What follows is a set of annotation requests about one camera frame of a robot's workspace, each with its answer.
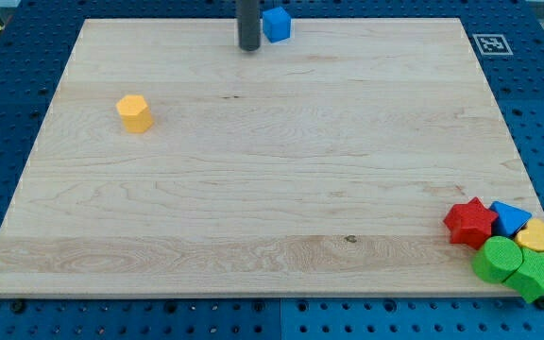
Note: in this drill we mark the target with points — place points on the yellow hexagon block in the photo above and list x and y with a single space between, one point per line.
134 113

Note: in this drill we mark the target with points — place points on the yellow heart block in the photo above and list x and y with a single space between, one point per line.
531 235

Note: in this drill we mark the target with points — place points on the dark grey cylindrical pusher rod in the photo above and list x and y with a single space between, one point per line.
248 24

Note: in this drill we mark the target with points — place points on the blue triangle block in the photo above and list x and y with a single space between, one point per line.
510 219

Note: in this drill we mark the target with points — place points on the light wooden board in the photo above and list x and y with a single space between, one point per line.
322 166

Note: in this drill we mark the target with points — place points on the blue cube block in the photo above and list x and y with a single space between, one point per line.
276 24

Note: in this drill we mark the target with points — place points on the green star block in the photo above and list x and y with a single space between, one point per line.
528 279

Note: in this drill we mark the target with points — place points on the green cylinder block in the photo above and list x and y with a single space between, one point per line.
497 259

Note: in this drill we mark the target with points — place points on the white fiducial marker tag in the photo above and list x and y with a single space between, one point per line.
492 44

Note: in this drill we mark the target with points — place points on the red star block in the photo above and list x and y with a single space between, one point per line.
470 223

